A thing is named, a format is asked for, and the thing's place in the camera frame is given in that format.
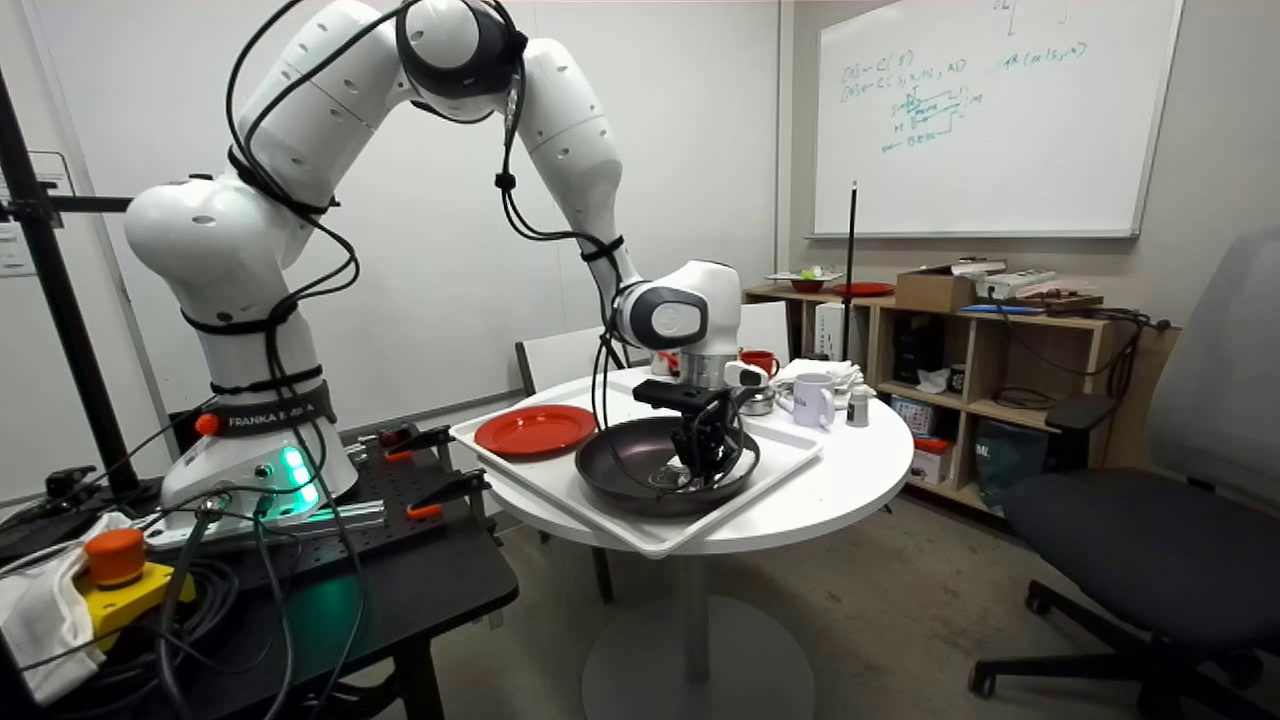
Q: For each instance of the folded white cloth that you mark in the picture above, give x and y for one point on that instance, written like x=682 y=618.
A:
x=831 y=372

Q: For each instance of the cardboard box on shelf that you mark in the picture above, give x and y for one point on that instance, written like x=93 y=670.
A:
x=935 y=289

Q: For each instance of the whiteboard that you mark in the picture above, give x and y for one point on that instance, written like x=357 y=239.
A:
x=989 y=116

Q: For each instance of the white tray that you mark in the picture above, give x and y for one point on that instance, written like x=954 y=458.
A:
x=557 y=500

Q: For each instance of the wooden shelf unit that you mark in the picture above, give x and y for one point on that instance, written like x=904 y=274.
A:
x=989 y=388

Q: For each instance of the black frying pan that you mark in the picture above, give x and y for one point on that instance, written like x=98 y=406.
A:
x=664 y=471

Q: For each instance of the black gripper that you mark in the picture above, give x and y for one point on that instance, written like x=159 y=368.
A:
x=686 y=397

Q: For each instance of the round white table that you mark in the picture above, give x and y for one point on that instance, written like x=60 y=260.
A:
x=719 y=657

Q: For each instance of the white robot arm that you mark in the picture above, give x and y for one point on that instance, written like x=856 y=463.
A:
x=227 y=243

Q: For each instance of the grey office chair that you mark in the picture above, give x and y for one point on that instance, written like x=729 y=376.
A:
x=1181 y=560

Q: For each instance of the emergency stop button box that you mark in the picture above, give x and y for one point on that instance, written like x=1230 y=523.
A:
x=123 y=583

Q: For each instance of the black perforated workbench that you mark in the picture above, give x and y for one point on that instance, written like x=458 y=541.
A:
x=314 y=626

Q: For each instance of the red tray on shelf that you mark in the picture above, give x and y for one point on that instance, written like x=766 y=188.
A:
x=863 y=289

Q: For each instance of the red plate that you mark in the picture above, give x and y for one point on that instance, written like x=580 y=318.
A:
x=538 y=428

